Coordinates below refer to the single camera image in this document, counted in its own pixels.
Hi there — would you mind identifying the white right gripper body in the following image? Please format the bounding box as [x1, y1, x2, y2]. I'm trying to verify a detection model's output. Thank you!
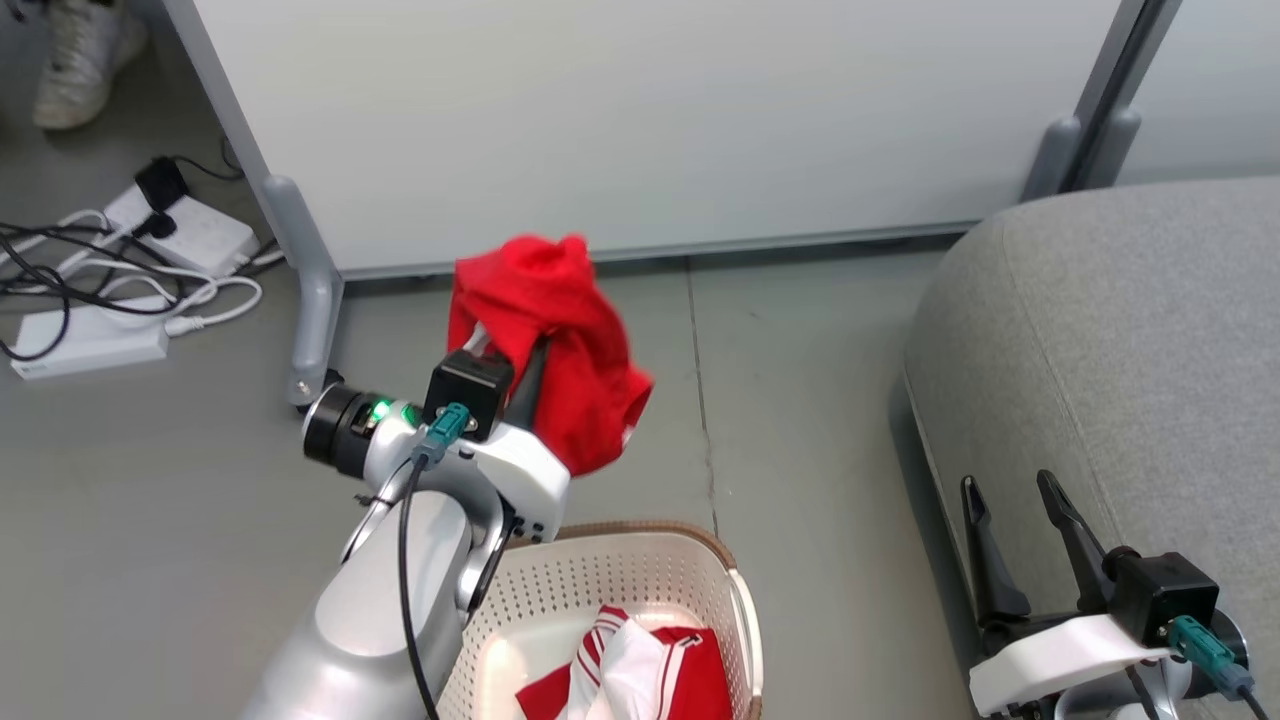
[968, 612, 1181, 719]

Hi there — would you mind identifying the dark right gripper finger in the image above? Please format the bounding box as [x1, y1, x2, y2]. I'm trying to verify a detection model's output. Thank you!
[1036, 470, 1111, 613]
[960, 476, 1031, 626]

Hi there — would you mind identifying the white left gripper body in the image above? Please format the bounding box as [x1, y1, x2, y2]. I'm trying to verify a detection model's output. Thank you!
[440, 425, 571, 543]

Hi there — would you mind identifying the plain red cloth garment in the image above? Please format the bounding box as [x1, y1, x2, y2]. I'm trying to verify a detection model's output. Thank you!
[445, 233, 656, 478]

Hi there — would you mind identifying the red white striped garment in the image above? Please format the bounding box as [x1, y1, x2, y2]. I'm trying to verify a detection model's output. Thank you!
[515, 604, 733, 720]

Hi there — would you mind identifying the white perforated laundry basket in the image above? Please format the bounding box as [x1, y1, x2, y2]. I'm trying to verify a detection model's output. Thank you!
[435, 520, 766, 720]

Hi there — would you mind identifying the grey partition leg with foot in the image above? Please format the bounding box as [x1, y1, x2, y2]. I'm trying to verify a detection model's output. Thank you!
[260, 175, 346, 406]

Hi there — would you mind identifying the grey fabric sofa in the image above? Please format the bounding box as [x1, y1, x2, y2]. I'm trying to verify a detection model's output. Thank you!
[903, 175, 1280, 720]

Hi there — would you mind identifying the large white partition panel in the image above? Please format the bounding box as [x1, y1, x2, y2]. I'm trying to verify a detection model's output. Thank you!
[160, 0, 1151, 281]

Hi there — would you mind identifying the white square power strip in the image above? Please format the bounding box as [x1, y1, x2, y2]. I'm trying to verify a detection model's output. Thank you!
[100, 180, 261, 279]

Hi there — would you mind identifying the black power adapter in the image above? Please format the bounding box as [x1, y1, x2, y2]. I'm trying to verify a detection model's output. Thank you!
[133, 155, 191, 211]

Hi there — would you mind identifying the long white power strip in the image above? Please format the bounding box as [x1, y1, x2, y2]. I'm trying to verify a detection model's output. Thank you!
[10, 295, 171, 381]

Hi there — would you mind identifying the narrow white partition panel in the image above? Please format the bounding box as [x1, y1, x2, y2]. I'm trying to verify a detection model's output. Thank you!
[1115, 0, 1280, 186]

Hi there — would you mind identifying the white sneaker shoe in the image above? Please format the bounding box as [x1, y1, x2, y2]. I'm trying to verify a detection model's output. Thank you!
[30, 0, 149, 131]

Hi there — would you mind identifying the black right cable teal connector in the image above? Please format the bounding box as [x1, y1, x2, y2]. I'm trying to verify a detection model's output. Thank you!
[1165, 615, 1273, 720]

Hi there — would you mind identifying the black cable teal connector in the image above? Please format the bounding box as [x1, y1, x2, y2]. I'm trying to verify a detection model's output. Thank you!
[1165, 615, 1273, 720]
[397, 402, 473, 720]

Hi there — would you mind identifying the black left cable teal connector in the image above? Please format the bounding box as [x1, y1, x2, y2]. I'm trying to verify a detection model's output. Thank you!
[397, 402, 473, 720]

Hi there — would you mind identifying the white power cable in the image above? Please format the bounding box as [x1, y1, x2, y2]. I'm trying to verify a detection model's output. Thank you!
[0, 208, 266, 336]

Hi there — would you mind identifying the thin black adapter cable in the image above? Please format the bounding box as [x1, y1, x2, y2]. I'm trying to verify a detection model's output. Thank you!
[170, 135, 251, 183]

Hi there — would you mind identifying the short grey partition post base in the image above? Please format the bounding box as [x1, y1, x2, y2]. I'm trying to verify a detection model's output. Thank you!
[1085, 105, 1143, 191]
[1020, 115, 1086, 201]

